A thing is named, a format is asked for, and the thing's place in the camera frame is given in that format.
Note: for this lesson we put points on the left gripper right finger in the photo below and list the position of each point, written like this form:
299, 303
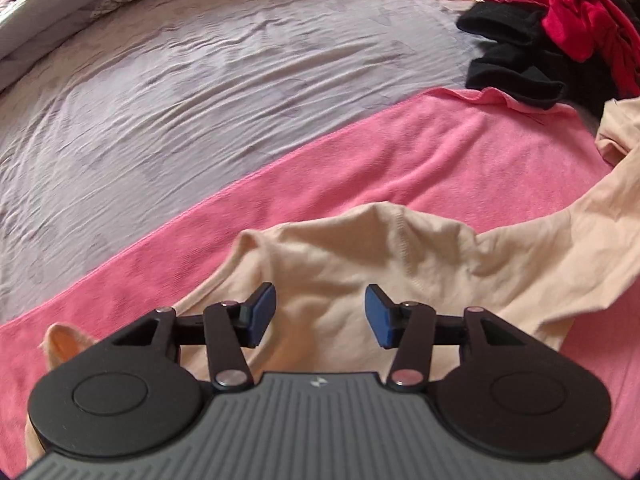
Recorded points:
413, 330

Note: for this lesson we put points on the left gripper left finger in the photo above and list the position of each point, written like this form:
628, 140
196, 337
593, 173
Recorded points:
225, 329

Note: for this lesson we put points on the beige long-sleeve shirt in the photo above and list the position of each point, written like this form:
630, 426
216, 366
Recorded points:
135, 406

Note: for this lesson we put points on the pink towel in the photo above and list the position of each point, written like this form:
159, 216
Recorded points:
454, 198

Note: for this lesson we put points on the grey patterned bed sheet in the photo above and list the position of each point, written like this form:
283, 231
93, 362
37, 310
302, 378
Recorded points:
165, 102

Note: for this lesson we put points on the black garment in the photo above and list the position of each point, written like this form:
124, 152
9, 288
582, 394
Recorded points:
521, 61

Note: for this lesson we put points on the red garment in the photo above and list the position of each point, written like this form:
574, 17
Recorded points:
581, 28

